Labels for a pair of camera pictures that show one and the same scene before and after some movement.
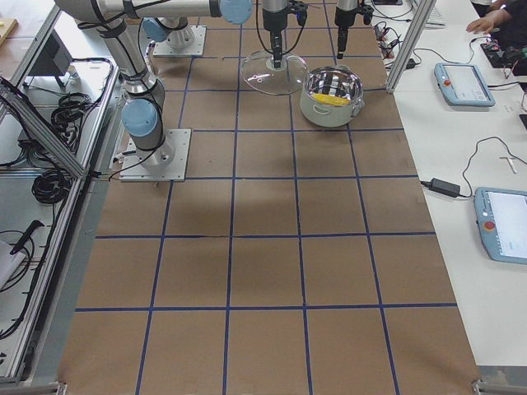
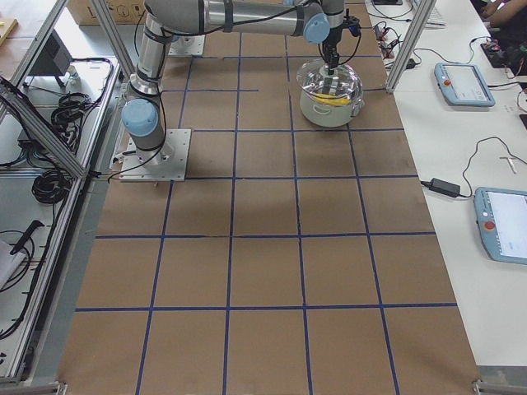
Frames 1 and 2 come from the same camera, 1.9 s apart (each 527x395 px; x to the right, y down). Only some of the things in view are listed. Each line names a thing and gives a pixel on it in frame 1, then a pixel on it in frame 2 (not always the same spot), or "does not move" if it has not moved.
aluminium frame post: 425,11 does not move
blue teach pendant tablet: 464,85 does not move
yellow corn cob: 333,100 does not move
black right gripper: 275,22 to 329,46
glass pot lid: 258,72 to 342,88
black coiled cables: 52,186 does not move
